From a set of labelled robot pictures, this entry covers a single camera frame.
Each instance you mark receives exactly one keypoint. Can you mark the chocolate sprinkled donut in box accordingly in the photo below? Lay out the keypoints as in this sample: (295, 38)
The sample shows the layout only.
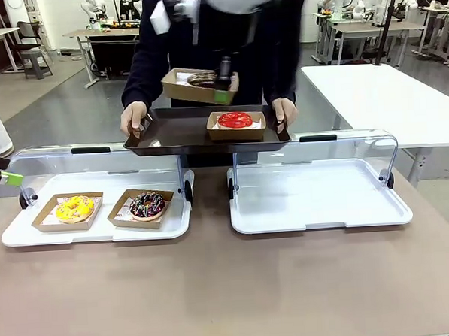
(137, 225)

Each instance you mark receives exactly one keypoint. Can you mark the dark brown serving tray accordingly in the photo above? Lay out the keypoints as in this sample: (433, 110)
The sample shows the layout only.
(177, 133)

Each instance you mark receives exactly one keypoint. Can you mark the grey step stool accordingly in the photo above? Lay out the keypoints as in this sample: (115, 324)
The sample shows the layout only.
(38, 57)

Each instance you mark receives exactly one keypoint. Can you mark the red glazed donut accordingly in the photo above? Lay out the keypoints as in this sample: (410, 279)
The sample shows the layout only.
(226, 122)
(234, 134)

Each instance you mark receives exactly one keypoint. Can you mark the person's torso dark clothes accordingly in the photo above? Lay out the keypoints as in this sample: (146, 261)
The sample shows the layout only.
(203, 48)

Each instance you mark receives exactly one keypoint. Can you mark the clear display case lid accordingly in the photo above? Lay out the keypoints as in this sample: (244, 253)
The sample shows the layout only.
(58, 161)
(359, 146)

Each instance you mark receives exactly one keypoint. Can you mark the chocolate rainbow sprinkle donut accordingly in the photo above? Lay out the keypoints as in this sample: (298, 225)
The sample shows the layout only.
(138, 212)

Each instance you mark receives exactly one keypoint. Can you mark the person's left hand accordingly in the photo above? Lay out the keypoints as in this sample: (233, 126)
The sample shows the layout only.
(287, 112)

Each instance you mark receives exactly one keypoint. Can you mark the person's right hand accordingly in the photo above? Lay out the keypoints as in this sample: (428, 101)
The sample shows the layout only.
(133, 118)

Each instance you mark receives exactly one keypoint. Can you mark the black stand pole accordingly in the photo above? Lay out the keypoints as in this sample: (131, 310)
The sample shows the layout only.
(393, 8)

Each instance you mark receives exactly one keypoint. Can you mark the black lid hinge cap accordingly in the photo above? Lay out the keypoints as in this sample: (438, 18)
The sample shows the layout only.
(390, 180)
(23, 201)
(188, 190)
(230, 186)

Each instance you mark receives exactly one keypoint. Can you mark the person's right forearm dark sleeve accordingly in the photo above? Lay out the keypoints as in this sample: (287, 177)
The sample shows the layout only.
(137, 82)

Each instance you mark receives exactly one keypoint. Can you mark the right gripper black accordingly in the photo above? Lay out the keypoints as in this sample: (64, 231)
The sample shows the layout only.
(225, 68)

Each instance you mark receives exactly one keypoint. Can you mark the white display case base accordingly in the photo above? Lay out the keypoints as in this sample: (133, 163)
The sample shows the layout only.
(100, 234)
(316, 201)

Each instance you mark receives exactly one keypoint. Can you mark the wooden top lab table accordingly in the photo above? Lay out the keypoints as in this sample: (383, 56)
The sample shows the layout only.
(100, 32)
(371, 28)
(434, 11)

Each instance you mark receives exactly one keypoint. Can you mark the large white table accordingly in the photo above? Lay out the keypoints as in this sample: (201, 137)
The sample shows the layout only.
(375, 100)

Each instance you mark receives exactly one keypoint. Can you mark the yellow sprinkled donut in box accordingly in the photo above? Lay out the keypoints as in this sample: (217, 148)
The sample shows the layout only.
(62, 227)

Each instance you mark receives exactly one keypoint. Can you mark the black chair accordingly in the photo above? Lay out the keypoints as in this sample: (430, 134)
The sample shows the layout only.
(25, 29)

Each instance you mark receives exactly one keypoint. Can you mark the chocolate crumble donut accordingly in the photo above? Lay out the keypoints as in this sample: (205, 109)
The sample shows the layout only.
(201, 80)

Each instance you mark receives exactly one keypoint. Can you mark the person's left forearm dark sleeve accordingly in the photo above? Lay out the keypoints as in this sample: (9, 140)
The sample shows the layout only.
(285, 70)

